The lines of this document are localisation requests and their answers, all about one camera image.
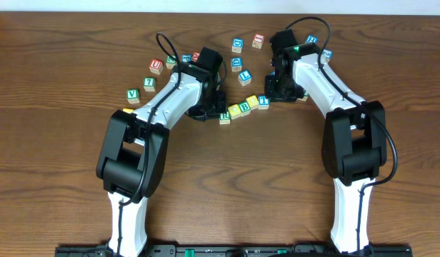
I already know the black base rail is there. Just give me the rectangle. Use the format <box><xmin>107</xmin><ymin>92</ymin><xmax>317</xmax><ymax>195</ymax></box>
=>
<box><xmin>54</xmin><ymin>243</ymin><xmax>413</xmax><ymax>257</ymax></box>

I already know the blue D block upper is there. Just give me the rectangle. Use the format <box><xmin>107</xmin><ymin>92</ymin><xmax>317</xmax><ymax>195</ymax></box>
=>
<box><xmin>231</xmin><ymin>38</ymin><xmax>244</xmax><ymax>54</ymax></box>

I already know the yellow O block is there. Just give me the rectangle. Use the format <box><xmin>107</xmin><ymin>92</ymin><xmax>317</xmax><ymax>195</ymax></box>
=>
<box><xmin>228</xmin><ymin>104</ymin><xmax>241</xmax><ymax>120</ymax></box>
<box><xmin>246</xmin><ymin>95</ymin><xmax>259</xmax><ymax>110</ymax></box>

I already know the green 7 block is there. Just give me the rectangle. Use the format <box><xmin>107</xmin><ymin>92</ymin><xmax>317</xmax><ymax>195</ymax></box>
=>
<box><xmin>143</xmin><ymin>77</ymin><xmax>156</xmax><ymax>92</ymax></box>

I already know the blue L block lower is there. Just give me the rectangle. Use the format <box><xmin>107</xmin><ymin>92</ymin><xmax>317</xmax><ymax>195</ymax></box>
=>
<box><xmin>239</xmin><ymin>70</ymin><xmax>252</xmax><ymax>86</ymax></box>

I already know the red U block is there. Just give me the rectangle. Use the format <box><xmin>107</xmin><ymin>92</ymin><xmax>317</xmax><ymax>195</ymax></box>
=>
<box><xmin>149</xmin><ymin>59</ymin><xmax>164</xmax><ymax>75</ymax></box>

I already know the green B block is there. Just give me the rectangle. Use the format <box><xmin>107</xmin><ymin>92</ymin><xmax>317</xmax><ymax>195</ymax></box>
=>
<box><xmin>238</xmin><ymin>101</ymin><xmax>251</xmax><ymax>116</ymax></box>

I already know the red I block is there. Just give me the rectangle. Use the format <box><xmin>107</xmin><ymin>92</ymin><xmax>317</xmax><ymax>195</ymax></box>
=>
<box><xmin>252</xmin><ymin>34</ymin><xmax>265</xmax><ymax>49</ymax></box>

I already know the green R block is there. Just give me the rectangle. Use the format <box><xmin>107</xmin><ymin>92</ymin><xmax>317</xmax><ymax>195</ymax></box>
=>
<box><xmin>219</xmin><ymin>111</ymin><xmax>231</xmax><ymax>125</ymax></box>

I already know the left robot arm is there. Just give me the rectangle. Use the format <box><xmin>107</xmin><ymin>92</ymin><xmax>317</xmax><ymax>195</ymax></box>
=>
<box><xmin>96</xmin><ymin>61</ymin><xmax>226</xmax><ymax>256</ymax></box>

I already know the blue H block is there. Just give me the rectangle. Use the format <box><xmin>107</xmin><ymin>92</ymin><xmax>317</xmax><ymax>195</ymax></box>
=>
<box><xmin>305</xmin><ymin>35</ymin><xmax>318</xmax><ymax>44</ymax></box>

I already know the green Z block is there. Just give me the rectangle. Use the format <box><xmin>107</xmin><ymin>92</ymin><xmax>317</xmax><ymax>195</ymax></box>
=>
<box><xmin>166</xmin><ymin>56</ymin><xmax>176</xmax><ymax>69</ymax></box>

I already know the blue 2 block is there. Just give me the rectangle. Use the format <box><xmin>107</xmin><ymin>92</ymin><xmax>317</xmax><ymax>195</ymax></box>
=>
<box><xmin>323</xmin><ymin>49</ymin><xmax>333</xmax><ymax>62</ymax></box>

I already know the blue P block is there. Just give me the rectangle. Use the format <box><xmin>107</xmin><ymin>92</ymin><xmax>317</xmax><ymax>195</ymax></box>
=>
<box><xmin>181</xmin><ymin>54</ymin><xmax>192</xmax><ymax>62</ymax></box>

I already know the blue D block lower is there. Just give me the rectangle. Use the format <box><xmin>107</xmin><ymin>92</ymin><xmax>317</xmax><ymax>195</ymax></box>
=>
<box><xmin>231</xmin><ymin>57</ymin><xmax>243</xmax><ymax>72</ymax></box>

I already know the red A block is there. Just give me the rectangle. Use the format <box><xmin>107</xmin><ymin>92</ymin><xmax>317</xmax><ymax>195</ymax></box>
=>
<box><xmin>191</xmin><ymin>52</ymin><xmax>200</xmax><ymax>61</ymax></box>

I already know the green V block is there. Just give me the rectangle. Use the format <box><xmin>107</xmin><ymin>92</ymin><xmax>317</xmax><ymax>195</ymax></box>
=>
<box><xmin>126</xmin><ymin>89</ymin><xmax>140</xmax><ymax>104</ymax></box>

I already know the green J block right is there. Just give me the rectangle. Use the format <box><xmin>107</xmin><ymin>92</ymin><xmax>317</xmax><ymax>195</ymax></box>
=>
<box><xmin>301</xmin><ymin>91</ymin><xmax>309</xmax><ymax>101</ymax></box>

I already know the yellow G block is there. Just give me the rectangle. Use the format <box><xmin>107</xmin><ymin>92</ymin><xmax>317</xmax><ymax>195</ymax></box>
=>
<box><xmin>122</xmin><ymin>109</ymin><xmax>134</xmax><ymax>114</ymax></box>

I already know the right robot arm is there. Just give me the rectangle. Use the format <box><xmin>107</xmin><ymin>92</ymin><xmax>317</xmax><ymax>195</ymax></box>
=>
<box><xmin>266</xmin><ymin>42</ymin><xmax>386</xmax><ymax>256</ymax></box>

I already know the blue d block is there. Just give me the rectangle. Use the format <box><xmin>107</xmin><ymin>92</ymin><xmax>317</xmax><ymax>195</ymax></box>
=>
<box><xmin>231</xmin><ymin>57</ymin><xmax>243</xmax><ymax>72</ymax></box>
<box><xmin>231</xmin><ymin>38</ymin><xmax>244</xmax><ymax>54</ymax></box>

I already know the blue T block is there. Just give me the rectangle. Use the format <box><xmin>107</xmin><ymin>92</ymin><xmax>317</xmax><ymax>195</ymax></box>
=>
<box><xmin>258</xmin><ymin>95</ymin><xmax>270</xmax><ymax>110</ymax></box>

